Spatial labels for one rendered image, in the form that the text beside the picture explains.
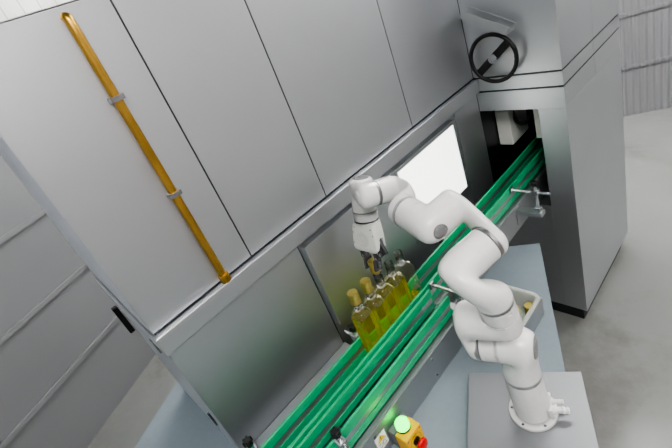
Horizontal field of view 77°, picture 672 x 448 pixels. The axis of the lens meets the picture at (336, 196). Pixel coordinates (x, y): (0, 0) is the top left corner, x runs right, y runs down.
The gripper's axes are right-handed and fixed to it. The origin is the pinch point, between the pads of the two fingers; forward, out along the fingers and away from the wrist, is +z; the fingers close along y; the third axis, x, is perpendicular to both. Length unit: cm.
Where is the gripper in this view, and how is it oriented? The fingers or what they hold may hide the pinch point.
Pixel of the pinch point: (372, 263)
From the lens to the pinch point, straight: 136.4
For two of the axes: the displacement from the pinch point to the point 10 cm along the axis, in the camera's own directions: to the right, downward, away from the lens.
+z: 1.6, 9.4, 2.9
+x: 7.2, -3.1, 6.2
